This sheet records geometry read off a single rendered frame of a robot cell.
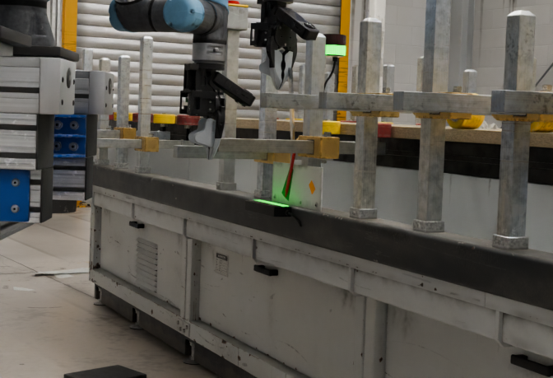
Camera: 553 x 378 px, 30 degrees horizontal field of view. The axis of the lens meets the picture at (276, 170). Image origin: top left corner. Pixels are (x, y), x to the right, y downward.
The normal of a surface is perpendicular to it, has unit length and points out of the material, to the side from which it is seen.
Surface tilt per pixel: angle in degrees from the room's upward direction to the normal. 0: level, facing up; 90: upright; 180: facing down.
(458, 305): 90
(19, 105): 90
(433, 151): 90
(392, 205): 90
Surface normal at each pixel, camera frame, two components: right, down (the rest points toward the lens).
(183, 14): -0.40, 0.02
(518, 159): 0.44, 0.07
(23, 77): 0.02, 0.05
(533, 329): -0.90, -0.01
